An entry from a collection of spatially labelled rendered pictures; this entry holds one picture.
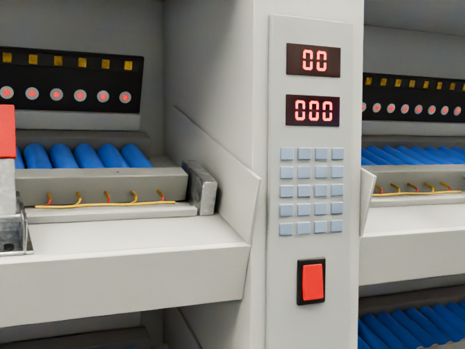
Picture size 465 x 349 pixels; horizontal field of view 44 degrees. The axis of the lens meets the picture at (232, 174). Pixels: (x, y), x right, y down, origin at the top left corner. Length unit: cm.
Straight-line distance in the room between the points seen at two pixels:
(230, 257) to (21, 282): 14
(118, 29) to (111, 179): 20
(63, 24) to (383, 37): 37
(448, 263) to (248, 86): 24
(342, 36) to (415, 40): 33
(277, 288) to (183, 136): 18
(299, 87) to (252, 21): 6
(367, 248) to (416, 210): 9
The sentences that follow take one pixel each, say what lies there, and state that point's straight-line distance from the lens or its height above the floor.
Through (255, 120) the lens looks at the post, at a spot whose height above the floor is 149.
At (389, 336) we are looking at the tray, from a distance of 66.
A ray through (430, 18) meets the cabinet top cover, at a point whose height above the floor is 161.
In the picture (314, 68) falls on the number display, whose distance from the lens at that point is 43.
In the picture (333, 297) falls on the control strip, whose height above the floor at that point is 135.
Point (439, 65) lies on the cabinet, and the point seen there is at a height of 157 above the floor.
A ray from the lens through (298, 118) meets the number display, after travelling 42.
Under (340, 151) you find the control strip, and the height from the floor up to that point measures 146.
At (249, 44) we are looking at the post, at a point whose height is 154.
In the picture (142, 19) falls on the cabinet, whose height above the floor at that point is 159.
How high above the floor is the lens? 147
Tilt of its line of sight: 3 degrees down
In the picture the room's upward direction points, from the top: straight up
